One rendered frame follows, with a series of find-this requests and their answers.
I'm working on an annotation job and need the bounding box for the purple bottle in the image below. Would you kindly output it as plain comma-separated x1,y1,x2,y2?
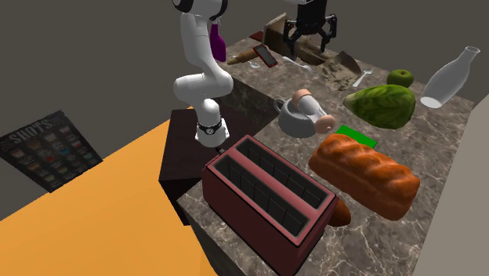
208,20,227,64

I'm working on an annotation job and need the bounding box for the wooden rolling pin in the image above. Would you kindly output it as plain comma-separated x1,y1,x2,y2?
226,49,262,67

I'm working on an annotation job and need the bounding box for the green flat card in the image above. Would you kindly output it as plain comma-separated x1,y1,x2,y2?
335,124,379,150

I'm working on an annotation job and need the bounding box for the brown bread loaf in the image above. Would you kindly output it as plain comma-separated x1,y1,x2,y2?
308,133,422,222

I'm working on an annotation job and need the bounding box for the silver fork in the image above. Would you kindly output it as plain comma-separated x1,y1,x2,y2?
281,56,314,74

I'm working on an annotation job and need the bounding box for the green lettuce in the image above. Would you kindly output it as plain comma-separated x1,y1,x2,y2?
342,84,417,130

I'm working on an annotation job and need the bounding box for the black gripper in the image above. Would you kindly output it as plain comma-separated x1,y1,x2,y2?
282,0,339,57

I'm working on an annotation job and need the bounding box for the orange-brown rounded object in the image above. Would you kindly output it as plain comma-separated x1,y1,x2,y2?
328,198,352,227

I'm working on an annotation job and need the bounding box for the dark robot stand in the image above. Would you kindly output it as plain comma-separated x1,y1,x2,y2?
158,108,270,227

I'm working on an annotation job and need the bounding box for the green apple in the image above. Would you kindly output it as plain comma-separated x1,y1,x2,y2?
386,68,415,89

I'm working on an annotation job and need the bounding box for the red phone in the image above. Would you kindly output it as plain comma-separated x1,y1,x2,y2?
252,43,280,69

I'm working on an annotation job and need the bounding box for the white glass bottle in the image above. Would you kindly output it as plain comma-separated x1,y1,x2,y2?
419,45,481,110

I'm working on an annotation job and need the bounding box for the grey cup with handle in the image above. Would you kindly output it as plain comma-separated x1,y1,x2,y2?
273,97,321,140

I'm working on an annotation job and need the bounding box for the dark wall poster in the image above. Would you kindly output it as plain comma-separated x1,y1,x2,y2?
0,109,103,194

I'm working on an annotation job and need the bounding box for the red toaster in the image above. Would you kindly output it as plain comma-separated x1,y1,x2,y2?
201,133,339,276

